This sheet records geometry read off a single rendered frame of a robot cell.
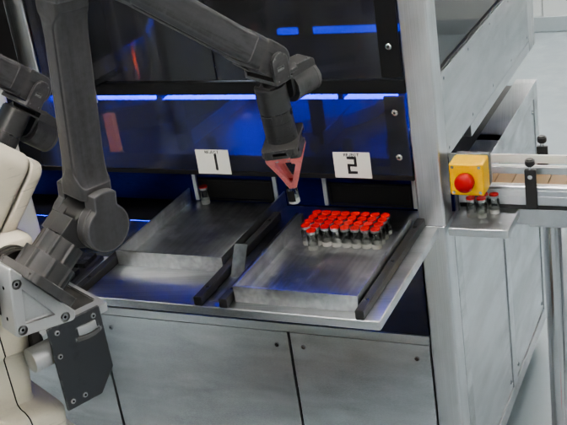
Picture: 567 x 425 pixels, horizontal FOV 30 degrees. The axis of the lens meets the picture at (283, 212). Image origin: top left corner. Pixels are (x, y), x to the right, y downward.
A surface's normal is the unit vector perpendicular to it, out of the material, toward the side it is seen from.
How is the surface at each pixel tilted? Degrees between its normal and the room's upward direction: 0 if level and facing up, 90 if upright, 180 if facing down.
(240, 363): 90
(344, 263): 0
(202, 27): 97
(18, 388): 90
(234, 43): 95
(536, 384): 0
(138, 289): 0
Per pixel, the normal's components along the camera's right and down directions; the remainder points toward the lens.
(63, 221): -0.50, -0.48
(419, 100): -0.39, 0.42
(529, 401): -0.14, -0.91
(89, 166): 0.66, 0.20
